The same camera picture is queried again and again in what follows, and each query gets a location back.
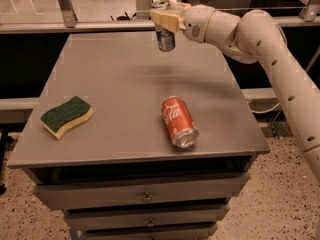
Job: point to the green yellow sponge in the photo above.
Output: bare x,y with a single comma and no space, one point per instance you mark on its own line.
66,116

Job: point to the grey drawer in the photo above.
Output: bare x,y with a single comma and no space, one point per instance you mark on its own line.
193,231
141,191
149,217

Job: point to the top grey drawer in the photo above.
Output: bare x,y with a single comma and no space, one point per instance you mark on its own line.
141,191

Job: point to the red coca-cola can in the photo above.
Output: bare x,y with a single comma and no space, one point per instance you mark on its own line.
179,123

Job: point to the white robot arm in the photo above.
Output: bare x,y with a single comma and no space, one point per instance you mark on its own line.
256,37

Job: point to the bottom grey drawer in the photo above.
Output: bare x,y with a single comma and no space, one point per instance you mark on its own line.
193,231

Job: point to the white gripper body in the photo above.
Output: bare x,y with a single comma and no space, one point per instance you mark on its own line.
193,21

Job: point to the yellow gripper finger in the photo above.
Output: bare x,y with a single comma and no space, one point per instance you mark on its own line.
170,21
177,7

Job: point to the middle grey drawer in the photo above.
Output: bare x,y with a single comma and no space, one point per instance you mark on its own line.
149,217

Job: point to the grey drawer cabinet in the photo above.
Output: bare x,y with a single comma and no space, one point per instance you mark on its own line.
125,78

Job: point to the silver redbull can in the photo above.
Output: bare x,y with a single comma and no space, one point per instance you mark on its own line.
165,38

